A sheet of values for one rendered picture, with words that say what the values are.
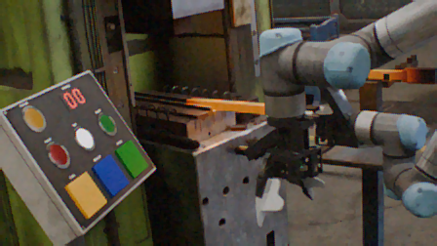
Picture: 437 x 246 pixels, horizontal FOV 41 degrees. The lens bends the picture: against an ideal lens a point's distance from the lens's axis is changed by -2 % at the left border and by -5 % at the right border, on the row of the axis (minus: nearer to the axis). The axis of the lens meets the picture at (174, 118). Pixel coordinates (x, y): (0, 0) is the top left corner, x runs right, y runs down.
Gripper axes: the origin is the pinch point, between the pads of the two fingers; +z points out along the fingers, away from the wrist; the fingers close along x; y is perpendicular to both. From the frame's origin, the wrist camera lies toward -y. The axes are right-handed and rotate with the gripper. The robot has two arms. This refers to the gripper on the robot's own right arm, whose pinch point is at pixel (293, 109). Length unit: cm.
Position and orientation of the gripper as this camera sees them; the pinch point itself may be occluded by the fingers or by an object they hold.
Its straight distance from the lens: 154.4
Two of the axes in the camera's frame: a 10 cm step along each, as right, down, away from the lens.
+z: -6.7, -1.1, 7.3
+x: 7.3, -2.8, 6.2
